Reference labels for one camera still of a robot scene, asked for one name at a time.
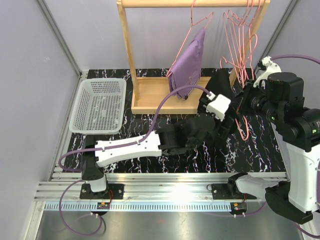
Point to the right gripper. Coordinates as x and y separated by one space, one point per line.
242 103

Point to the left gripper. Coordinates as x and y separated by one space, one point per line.
220 131

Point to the black trousers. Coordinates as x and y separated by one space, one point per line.
218 84

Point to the pink hanger of black trousers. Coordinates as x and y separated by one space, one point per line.
253 41

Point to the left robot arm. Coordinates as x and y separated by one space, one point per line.
174 139

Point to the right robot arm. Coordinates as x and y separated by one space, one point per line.
279 98

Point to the empty pink hanger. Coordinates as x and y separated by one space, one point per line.
253 27
242 32
231 33

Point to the purple trousers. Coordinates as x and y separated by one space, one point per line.
187 69

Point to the pink hanger holding purple trousers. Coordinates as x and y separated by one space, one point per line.
192 24

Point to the wooden clothes rack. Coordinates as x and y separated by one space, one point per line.
148 92

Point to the white plastic basket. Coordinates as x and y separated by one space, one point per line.
99 106

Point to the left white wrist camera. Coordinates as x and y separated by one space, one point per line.
218 105

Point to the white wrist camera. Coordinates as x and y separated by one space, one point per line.
268 67
218 105

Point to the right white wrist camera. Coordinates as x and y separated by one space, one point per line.
268 67

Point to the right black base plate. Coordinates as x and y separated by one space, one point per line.
226 191

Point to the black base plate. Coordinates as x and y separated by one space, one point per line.
226 191
114 191

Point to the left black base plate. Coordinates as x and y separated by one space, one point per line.
114 191

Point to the aluminium mounting rail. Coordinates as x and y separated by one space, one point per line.
142 192

